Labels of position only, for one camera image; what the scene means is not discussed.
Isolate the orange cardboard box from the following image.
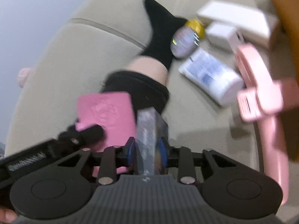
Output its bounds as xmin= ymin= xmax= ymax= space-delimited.
xmin=271 ymin=0 xmax=298 ymax=163

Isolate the pink leather card wallet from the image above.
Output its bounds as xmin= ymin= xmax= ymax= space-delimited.
xmin=76 ymin=91 xmax=138 ymax=178

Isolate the black sock left foot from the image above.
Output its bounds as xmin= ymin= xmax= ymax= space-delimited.
xmin=141 ymin=0 xmax=187 ymax=70

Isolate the small white box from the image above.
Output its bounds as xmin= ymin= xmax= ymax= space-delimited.
xmin=205 ymin=22 xmax=244 ymax=53

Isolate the large white box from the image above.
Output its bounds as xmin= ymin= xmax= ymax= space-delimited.
xmin=196 ymin=0 xmax=281 ymax=50

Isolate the pink phone stand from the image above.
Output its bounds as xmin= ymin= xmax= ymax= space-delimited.
xmin=235 ymin=43 xmax=298 ymax=204

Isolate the beige sofa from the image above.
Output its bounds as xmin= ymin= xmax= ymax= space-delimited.
xmin=6 ymin=0 xmax=269 ymax=169

